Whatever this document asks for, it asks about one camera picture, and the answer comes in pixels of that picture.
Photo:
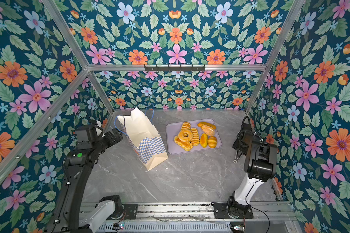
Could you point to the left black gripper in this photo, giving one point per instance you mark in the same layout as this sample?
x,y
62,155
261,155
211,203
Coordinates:
x,y
112,140

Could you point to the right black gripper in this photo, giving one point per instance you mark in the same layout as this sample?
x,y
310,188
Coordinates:
x,y
236,145

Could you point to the blue checkered paper bag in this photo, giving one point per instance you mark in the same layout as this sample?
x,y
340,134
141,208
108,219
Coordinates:
x,y
143,137

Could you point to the ring donut fake bread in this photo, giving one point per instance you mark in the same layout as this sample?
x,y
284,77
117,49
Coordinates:
x,y
185,135

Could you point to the lilac plastic tray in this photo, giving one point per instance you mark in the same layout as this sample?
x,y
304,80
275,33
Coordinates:
x,y
173,130

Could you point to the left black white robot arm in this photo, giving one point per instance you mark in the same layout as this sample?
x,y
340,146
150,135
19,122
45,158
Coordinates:
x,y
65,218

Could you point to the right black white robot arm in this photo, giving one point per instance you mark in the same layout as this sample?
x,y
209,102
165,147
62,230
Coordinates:
x,y
259,167

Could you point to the striped yellow bun fake bread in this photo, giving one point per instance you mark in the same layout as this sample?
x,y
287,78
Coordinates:
x,y
212,142

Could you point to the ridged roll fake bread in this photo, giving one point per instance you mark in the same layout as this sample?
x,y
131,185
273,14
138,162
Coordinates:
x,y
195,139

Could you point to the braided pastry fake bread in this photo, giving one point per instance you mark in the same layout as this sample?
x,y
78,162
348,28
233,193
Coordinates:
x,y
186,145

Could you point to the rear ridged fake bread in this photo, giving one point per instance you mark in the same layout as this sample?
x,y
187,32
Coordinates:
x,y
186,126

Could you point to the small green circuit board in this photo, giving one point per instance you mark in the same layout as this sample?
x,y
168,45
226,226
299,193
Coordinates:
x,y
117,226

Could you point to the aluminium cage frame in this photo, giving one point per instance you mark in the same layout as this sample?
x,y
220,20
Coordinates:
x,y
88,70

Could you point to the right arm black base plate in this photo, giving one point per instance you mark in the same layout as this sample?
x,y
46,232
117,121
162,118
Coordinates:
x,y
218,210

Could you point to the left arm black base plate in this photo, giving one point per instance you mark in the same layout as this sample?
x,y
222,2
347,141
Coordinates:
x,y
127,211

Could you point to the white perforated cable duct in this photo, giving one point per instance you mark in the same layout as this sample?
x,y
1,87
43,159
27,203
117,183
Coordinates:
x,y
166,227

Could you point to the black hook rail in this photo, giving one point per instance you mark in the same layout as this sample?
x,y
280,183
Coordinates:
x,y
170,68

